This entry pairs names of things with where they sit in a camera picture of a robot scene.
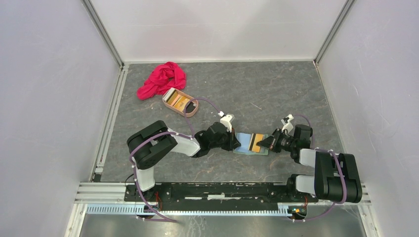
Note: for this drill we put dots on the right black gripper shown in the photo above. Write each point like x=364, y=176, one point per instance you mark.
x=271, y=142

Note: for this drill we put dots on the stack of upright cards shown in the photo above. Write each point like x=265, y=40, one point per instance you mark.
x=169, y=93

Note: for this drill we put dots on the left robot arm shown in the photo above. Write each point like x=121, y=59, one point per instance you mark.
x=151, y=144

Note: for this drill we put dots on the green card holder wallet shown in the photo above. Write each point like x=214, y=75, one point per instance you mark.
x=244, y=139

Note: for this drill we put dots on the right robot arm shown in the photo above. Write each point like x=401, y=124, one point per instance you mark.
x=336, y=176

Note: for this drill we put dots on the aluminium frame rail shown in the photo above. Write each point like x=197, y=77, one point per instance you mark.
x=121, y=198

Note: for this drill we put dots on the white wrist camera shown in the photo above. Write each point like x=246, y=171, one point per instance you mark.
x=287, y=123
x=226, y=120

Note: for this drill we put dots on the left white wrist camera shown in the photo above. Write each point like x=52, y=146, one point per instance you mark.
x=226, y=120

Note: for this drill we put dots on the pink oval card tray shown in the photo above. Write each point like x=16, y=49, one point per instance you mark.
x=190, y=109

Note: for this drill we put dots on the gold card in tray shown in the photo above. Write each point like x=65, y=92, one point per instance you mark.
x=180, y=102

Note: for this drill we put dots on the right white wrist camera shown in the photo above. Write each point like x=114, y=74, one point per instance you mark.
x=287, y=123

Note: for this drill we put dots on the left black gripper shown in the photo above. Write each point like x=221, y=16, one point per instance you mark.
x=233, y=142

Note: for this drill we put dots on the red crumpled cloth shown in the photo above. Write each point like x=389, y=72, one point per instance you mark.
x=161, y=79

